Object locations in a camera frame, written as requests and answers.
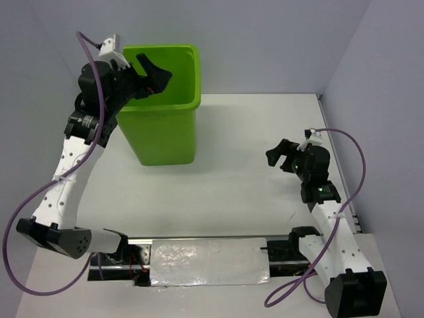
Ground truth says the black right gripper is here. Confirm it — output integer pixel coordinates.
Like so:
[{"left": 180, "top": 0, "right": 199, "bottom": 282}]
[{"left": 266, "top": 138, "right": 311, "bottom": 182}]

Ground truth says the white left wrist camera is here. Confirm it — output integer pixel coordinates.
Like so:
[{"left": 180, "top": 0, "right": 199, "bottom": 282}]
[{"left": 98, "top": 34, "right": 131, "bottom": 69}]

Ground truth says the silver foil sheet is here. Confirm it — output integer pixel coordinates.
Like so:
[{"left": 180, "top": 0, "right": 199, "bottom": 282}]
[{"left": 150, "top": 238, "right": 270, "bottom": 287}]

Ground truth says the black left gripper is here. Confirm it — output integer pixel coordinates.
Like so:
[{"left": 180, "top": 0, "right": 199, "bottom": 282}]
[{"left": 105, "top": 53, "right": 172, "bottom": 115}]

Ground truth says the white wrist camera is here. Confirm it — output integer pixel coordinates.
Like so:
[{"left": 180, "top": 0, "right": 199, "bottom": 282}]
[
  {"left": 297, "top": 128, "right": 323, "bottom": 152},
  {"left": 98, "top": 34, "right": 131, "bottom": 69}
]

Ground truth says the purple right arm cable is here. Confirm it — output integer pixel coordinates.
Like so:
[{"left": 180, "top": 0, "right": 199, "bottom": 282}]
[{"left": 264, "top": 128, "right": 367, "bottom": 308}]

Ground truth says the green plastic bin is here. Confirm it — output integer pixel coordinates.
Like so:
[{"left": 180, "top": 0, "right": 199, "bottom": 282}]
[{"left": 117, "top": 44, "right": 201, "bottom": 166}]

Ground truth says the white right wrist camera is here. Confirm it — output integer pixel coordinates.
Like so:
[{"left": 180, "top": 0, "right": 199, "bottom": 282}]
[{"left": 297, "top": 128, "right": 323, "bottom": 152}]

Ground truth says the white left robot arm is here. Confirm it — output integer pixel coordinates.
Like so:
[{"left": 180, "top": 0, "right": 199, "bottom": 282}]
[{"left": 16, "top": 54, "right": 172, "bottom": 264}]

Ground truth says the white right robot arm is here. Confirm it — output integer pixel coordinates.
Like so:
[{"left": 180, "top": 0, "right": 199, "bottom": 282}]
[{"left": 266, "top": 139, "right": 388, "bottom": 317}]

